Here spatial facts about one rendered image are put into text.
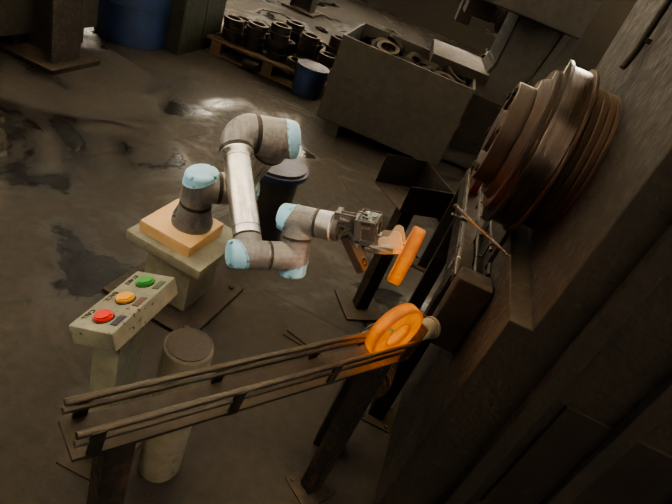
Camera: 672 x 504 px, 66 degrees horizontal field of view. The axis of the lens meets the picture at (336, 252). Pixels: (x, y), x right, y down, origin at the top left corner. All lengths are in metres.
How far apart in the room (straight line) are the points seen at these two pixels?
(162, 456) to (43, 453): 0.35
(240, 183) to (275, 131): 0.21
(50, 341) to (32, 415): 0.29
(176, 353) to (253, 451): 0.61
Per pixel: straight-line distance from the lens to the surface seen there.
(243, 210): 1.36
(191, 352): 1.30
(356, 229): 1.28
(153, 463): 1.62
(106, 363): 1.37
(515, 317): 1.23
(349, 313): 2.39
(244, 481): 1.74
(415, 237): 1.26
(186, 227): 1.94
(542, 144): 1.31
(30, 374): 1.92
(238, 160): 1.44
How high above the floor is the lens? 1.47
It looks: 32 degrees down
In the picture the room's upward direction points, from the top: 23 degrees clockwise
